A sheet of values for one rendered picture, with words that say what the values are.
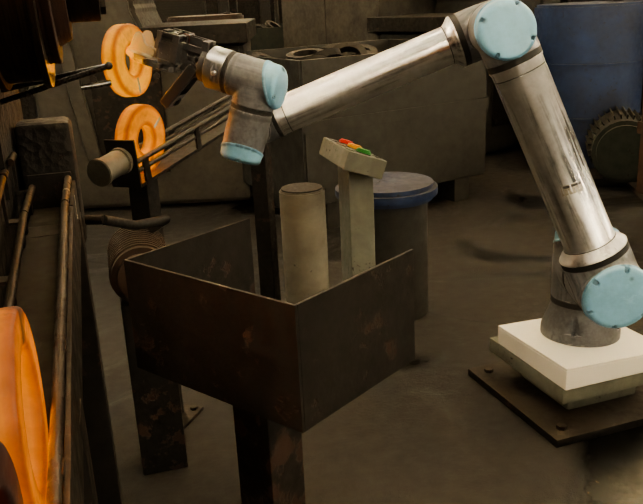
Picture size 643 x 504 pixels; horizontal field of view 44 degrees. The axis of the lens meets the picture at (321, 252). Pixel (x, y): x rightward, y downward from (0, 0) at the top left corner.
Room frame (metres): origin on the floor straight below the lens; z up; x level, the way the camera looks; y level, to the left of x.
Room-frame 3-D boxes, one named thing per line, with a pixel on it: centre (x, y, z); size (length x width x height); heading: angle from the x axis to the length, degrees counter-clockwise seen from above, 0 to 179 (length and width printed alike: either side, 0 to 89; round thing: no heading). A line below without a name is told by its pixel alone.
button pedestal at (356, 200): (2.12, -0.10, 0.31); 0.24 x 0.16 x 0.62; 15
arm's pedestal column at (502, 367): (1.83, -0.63, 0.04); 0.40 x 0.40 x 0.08; 19
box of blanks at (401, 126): (3.98, -0.19, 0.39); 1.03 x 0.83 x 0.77; 120
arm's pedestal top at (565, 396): (1.83, -0.63, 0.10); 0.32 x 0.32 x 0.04; 19
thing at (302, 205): (2.05, 0.04, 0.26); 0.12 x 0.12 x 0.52
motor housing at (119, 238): (1.64, 0.39, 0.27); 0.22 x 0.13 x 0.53; 15
